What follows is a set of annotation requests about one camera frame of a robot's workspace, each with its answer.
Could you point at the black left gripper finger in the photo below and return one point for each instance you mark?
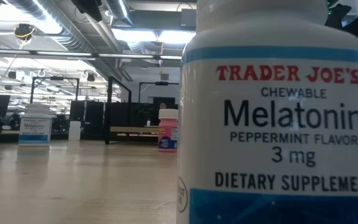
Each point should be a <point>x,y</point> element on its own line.
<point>89,7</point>

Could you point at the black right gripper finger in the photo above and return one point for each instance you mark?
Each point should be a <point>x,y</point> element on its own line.
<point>337,15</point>

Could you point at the translucent white plastic bottle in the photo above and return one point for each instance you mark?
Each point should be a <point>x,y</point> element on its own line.
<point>74,130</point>

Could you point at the white melatonin bottle blue label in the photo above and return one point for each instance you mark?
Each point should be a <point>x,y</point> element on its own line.
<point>275,124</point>
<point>35,130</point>

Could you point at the pink bottle white cap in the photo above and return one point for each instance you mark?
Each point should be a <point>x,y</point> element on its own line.
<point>167,133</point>

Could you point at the wooden shelf black metal legs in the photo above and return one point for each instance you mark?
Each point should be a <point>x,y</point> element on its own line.
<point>129,129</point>

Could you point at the long ceiling light bar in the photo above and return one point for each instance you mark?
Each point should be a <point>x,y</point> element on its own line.
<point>64,53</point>

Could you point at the black partition panel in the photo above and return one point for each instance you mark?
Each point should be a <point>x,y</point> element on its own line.
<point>87,118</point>
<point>120,115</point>

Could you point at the narrow silver ceiling air duct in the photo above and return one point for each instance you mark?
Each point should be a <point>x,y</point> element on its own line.
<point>118,11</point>

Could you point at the wide silver ceiling air duct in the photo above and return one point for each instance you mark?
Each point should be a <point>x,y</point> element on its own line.
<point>57,28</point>

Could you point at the black background station frame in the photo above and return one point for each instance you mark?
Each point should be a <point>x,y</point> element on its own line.
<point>162,83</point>
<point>54,78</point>

